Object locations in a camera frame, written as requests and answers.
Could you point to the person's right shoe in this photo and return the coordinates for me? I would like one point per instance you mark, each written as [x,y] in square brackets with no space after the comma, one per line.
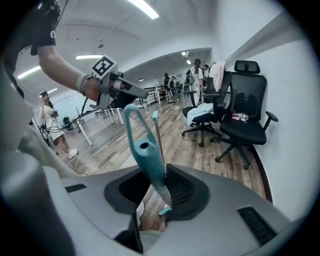
[140,210]

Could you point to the teal broom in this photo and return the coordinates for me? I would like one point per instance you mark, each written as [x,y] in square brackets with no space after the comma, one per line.
[147,157]

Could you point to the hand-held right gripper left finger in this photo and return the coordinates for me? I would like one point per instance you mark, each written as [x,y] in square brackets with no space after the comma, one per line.
[95,200]

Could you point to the clear drink bottle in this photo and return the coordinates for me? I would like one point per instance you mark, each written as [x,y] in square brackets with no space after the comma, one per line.
[240,116]

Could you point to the teal dustpan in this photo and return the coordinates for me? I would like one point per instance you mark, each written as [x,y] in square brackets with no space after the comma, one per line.
[160,142]

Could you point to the person's left hand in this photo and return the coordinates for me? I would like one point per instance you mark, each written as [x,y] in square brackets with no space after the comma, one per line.
[92,88]

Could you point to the white desk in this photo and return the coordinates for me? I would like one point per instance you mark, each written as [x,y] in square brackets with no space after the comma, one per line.
[85,135]

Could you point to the pink cloth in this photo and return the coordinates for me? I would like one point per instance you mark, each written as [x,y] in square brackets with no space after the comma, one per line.
[217,75]

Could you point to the black office chair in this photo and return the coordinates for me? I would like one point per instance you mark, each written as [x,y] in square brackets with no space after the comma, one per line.
[207,117]
[247,120]

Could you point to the grey wristband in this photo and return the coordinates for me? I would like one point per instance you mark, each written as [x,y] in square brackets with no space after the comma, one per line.
[80,82]

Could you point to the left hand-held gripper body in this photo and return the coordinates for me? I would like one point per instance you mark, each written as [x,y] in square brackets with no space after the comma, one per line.
[103,66]

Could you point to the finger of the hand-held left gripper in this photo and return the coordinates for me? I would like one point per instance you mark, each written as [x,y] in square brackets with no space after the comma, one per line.
[132,88]

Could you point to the person's left forearm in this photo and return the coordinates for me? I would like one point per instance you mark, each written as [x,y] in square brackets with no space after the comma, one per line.
[60,67]

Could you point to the long ceiling light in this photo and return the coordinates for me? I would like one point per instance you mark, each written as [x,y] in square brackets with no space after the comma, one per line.
[28,72]
[143,8]
[88,57]

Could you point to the light blue cloth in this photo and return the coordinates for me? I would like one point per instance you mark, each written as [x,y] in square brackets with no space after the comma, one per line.
[200,112]

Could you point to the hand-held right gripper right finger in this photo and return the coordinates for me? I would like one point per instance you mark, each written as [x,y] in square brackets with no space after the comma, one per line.
[225,220]

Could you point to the person's black t-shirt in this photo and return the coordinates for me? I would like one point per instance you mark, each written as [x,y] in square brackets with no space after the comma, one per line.
[37,22]

